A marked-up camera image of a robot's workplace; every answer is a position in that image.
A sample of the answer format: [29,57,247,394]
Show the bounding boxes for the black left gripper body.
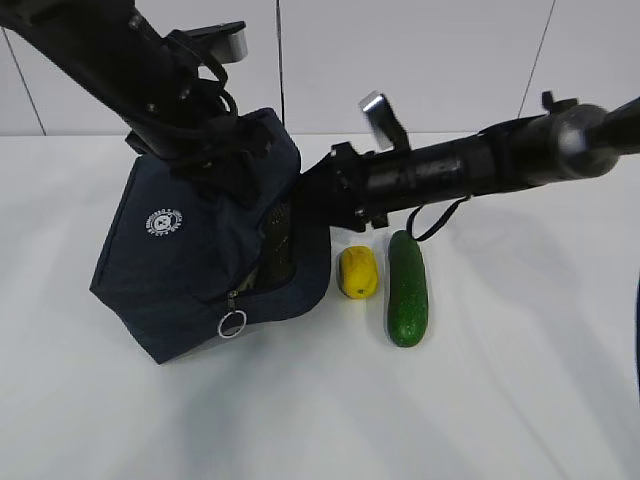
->
[126,112,273,208]

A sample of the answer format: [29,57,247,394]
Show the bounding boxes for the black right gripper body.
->
[328,142,389,233]

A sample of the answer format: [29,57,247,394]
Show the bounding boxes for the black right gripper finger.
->
[289,151,335,228]

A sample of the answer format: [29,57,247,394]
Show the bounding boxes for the yellow lemon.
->
[338,246,379,300]

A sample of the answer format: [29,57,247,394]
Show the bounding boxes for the navy blue lunch bag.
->
[90,108,332,364]

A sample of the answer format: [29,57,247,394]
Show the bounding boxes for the green cucumber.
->
[386,230,429,348]

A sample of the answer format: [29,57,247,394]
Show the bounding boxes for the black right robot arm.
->
[293,91,639,232]

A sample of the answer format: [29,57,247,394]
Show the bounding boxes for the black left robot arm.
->
[1,1,273,208]

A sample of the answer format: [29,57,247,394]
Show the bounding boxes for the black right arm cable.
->
[407,194,474,242]

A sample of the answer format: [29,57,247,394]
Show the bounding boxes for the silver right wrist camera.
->
[358,91,410,151]

